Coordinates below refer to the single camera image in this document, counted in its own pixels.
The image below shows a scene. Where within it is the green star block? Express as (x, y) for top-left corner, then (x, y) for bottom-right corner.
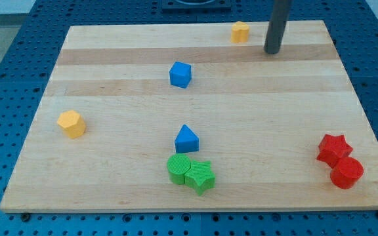
(184, 160), (215, 196)

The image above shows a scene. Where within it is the yellow hexagon block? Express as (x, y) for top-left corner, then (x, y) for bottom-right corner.
(57, 110), (87, 139)

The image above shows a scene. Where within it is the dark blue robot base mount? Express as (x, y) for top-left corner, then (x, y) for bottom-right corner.
(161, 0), (232, 12)

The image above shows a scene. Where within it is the green cylinder block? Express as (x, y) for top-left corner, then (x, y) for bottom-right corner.
(167, 153), (191, 185)

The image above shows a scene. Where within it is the red cylinder block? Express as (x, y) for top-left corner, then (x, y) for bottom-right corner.
(330, 157), (364, 189)

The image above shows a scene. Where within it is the light wooden board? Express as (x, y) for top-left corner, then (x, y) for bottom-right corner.
(0, 20), (378, 213)

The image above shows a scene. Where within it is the blue cube block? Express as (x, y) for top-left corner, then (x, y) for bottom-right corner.
(169, 62), (192, 89)

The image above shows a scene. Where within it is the blue triangle block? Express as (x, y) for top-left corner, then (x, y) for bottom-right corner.
(175, 125), (200, 153)

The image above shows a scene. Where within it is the red star block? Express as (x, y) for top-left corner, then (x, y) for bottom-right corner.
(316, 134), (353, 168)

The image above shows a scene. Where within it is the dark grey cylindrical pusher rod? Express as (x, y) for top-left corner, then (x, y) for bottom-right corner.
(264, 0), (292, 54)

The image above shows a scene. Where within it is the yellow heart block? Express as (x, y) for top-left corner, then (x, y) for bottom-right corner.
(230, 21), (250, 43)

